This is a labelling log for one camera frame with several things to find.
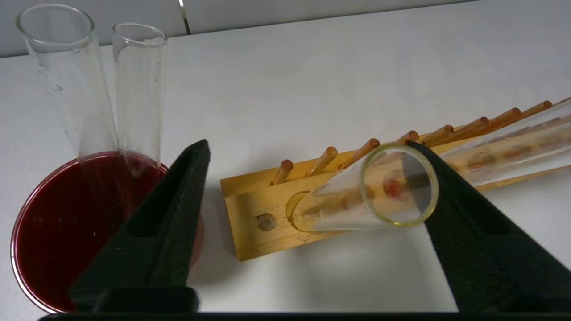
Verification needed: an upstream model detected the test tube with orange-red pigment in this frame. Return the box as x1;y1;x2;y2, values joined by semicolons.
439;99;571;187

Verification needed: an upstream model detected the wooden test tube rack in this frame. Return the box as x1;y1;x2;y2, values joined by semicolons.
220;96;571;262

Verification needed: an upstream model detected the test tube with yellow pigment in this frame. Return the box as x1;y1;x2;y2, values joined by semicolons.
287;142;440;233

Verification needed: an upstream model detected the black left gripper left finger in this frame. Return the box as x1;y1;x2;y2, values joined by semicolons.
70;139;211;313

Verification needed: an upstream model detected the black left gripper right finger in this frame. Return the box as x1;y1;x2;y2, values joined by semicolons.
407;141;571;313

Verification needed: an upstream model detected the empty glass test tube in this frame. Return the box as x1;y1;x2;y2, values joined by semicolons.
17;4;120;162
112;22;168;177

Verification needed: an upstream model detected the dark red cup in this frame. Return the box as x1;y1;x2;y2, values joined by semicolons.
10;151;206;314

